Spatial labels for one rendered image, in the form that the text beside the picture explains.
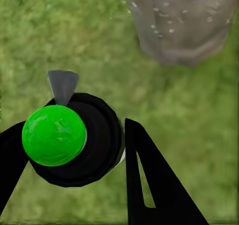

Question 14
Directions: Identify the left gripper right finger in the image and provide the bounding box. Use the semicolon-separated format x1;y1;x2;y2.
124;119;209;225

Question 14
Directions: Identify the pesticide atomizer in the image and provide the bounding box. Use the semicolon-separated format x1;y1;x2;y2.
21;70;125;188

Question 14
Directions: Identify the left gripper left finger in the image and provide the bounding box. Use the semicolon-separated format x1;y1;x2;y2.
0;122;28;215

